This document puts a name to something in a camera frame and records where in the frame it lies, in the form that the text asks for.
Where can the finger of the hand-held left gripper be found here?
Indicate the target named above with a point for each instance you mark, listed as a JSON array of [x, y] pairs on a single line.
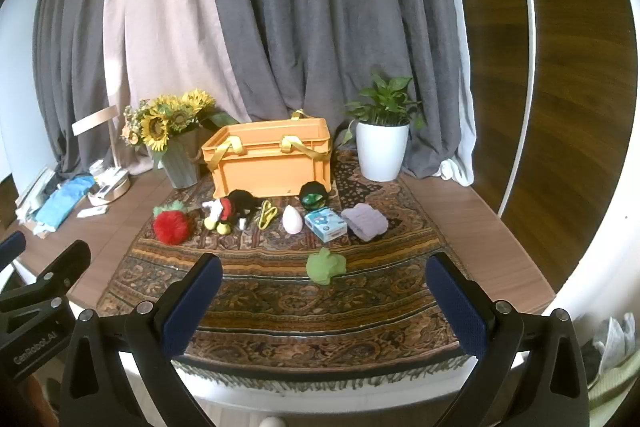
[[11, 252], [65, 264]]

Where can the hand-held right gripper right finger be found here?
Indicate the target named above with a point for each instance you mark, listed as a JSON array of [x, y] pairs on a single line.
[[457, 307]]

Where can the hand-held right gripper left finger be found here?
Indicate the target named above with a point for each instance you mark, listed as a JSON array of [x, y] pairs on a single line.
[[192, 307]]

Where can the red strawberry plush toy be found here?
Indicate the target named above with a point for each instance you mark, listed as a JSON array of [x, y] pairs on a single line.
[[170, 227]]

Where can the black mouse plush toy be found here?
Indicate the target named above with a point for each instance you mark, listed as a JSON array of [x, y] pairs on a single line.
[[230, 209]]

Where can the lavender cloth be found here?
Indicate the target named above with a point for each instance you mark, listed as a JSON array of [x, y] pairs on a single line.
[[365, 221]]

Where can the white egg-shaped sponge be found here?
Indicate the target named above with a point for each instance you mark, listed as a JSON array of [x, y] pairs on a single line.
[[292, 220]]

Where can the green plush toy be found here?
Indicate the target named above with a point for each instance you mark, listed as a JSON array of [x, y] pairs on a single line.
[[324, 266]]

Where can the blue cartoon tissue pack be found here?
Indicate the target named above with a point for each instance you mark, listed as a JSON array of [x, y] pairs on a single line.
[[325, 225]]

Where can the orange plastic crate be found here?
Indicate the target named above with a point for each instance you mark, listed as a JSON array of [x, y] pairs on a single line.
[[272, 162]]

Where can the small white flat item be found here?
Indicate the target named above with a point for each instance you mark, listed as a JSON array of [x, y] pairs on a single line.
[[92, 211]]

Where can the blue cloth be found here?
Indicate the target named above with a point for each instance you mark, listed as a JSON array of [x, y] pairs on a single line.
[[62, 204]]

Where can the beige desk lamp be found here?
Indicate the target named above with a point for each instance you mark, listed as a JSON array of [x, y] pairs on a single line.
[[107, 192]]

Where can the patterned brown rug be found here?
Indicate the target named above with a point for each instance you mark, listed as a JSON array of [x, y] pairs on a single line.
[[280, 307]]

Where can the white sheer curtain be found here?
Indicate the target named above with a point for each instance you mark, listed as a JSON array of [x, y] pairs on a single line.
[[457, 169]]

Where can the grey ribbed vase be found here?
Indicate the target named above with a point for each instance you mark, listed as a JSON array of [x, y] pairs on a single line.
[[181, 162]]

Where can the grey and white clothing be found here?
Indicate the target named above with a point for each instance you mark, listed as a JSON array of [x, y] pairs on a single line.
[[607, 342]]

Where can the black ball with green patch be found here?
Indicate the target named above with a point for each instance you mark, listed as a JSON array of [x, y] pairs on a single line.
[[314, 197]]

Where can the white ribbed plant pot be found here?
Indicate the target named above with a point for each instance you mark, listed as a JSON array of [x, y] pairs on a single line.
[[381, 152]]

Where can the sunflower bouquet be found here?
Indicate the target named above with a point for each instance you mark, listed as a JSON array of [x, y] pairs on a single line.
[[160, 119]]

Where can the light green cloth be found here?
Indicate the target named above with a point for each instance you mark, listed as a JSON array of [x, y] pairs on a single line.
[[617, 402]]

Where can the grey curtain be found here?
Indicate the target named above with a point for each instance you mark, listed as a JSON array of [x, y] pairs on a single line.
[[70, 57]]

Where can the green leafy plant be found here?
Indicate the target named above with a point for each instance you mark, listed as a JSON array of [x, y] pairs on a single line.
[[385, 102]]

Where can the beige curtain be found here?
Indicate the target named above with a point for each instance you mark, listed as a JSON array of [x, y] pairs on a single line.
[[160, 32]]

